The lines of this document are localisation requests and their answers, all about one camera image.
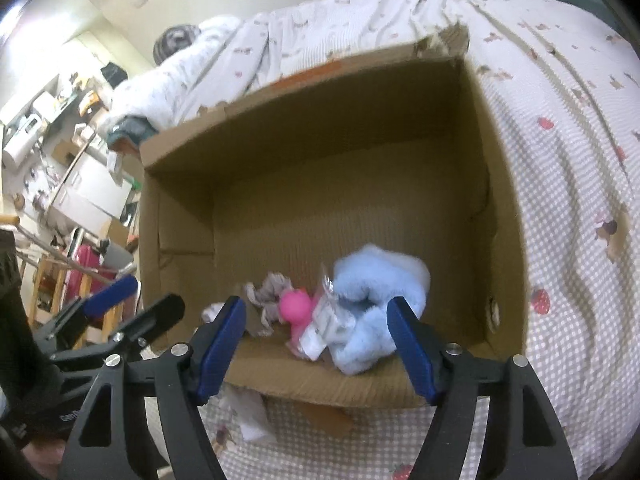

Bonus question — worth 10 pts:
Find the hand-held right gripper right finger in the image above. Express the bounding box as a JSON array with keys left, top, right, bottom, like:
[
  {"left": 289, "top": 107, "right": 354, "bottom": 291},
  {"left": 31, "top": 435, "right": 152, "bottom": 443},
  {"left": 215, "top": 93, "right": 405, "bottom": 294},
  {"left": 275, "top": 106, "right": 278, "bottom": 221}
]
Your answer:
[{"left": 386, "top": 296, "right": 576, "bottom": 480}]

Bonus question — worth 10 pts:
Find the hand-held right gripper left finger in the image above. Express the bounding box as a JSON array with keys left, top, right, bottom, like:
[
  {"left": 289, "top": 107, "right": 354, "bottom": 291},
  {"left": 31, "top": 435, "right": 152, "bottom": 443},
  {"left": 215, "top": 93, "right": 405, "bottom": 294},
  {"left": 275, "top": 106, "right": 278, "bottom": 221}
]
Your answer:
[{"left": 59, "top": 296, "right": 247, "bottom": 480}]

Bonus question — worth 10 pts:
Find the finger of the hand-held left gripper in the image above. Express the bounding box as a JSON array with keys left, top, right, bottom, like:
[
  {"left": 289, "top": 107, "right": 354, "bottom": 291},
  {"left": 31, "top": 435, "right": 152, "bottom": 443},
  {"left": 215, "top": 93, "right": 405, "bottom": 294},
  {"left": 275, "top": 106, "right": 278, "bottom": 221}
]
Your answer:
[
  {"left": 30, "top": 274, "right": 139, "bottom": 346},
  {"left": 50, "top": 294, "right": 186, "bottom": 361}
]

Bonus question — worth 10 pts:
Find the blue fluffy cloth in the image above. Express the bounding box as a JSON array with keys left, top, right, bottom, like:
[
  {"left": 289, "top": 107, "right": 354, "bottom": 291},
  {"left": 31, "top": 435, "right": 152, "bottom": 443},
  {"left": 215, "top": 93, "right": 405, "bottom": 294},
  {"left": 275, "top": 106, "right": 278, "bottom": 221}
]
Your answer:
[{"left": 327, "top": 243, "right": 432, "bottom": 376}]

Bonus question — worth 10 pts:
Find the beige scrunchie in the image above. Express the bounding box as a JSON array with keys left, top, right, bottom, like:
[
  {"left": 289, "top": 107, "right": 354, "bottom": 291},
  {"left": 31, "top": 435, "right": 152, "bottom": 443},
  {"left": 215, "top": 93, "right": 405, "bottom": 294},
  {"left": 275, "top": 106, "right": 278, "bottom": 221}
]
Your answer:
[{"left": 243, "top": 271, "right": 296, "bottom": 338}]

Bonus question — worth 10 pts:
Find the white plastic wrapper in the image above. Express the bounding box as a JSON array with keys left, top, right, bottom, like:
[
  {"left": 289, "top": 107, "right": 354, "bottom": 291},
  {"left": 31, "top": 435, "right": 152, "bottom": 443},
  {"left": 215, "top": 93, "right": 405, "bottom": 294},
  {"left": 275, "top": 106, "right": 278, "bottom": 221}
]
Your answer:
[{"left": 220, "top": 385, "right": 279, "bottom": 444}]

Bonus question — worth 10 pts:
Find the pink rubber toy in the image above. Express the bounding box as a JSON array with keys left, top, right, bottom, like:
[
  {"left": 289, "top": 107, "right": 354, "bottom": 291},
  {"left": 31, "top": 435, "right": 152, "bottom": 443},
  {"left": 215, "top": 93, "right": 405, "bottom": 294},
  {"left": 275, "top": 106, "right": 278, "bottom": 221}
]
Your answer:
[{"left": 278, "top": 289, "right": 317, "bottom": 346}]

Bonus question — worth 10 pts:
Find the clear plastic packet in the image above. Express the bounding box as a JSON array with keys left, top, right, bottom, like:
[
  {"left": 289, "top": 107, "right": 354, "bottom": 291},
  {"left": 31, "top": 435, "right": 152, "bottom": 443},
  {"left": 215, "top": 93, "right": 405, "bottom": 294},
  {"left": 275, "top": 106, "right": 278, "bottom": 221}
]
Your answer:
[{"left": 292, "top": 275, "right": 351, "bottom": 362}]

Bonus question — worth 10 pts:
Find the cardboard box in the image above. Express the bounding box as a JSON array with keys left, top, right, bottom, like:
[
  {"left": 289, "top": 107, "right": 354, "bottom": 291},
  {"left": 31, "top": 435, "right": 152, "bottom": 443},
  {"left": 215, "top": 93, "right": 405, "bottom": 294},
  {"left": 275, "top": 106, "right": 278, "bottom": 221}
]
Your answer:
[{"left": 138, "top": 22, "right": 530, "bottom": 409}]

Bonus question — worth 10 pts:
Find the person's left hand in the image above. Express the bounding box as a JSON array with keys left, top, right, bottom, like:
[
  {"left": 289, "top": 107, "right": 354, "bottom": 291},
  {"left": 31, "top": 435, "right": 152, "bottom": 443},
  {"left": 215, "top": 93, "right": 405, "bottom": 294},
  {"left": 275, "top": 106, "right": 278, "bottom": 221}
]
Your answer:
[{"left": 21, "top": 441, "right": 66, "bottom": 480}]

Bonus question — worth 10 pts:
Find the red suitcase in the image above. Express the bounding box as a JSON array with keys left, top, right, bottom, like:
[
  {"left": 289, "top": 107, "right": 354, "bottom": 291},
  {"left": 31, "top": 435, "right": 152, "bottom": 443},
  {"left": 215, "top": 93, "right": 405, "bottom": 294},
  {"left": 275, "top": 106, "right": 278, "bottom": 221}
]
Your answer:
[{"left": 66, "top": 241, "right": 109, "bottom": 302}]

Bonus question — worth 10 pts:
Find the yellow wooden stool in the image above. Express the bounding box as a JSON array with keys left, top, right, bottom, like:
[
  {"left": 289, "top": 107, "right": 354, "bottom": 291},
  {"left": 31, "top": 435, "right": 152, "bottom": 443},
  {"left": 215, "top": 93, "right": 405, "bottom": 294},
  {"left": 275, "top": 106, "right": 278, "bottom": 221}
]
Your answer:
[{"left": 29, "top": 252, "right": 123, "bottom": 351}]

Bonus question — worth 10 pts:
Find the white kitchen cabinet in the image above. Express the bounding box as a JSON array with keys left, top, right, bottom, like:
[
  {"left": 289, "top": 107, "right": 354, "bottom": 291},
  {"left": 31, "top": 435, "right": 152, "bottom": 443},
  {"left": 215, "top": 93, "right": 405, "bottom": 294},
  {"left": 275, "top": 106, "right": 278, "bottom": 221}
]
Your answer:
[{"left": 49, "top": 151, "right": 135, "bottom": 222}]

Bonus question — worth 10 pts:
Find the white kitchen appliance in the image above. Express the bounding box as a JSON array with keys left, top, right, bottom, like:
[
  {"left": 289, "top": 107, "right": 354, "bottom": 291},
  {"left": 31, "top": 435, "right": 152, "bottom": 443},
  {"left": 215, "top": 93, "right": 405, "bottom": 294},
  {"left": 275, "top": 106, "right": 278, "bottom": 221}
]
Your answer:
[{"left": 2, "top": 112, "right": 44, "bottom": 169}]

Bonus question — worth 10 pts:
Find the checked printed bedspread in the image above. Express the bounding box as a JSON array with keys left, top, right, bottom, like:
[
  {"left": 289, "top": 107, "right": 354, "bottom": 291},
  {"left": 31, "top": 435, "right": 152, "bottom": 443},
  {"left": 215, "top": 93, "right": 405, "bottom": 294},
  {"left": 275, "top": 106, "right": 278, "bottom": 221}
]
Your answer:
[{"left": 170, "top": 0, "right": 640, "bottom": 480}]

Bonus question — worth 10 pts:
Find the white printed duvet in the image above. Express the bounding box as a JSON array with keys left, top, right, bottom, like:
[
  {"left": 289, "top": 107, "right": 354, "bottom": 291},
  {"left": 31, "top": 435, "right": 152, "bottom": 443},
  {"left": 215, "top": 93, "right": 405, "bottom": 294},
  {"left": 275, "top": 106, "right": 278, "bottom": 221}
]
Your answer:
[{"left": 105, "top": 14, "right": 281, "bottom": 133}]

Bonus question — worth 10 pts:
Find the grey striped pillow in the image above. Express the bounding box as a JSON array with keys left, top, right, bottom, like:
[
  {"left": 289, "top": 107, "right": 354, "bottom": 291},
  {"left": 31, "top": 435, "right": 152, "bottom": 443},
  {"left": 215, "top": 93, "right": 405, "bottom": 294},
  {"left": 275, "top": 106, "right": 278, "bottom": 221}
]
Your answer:
[{"left": 152, "top": 23, "right": 202, "bottom": 66}]

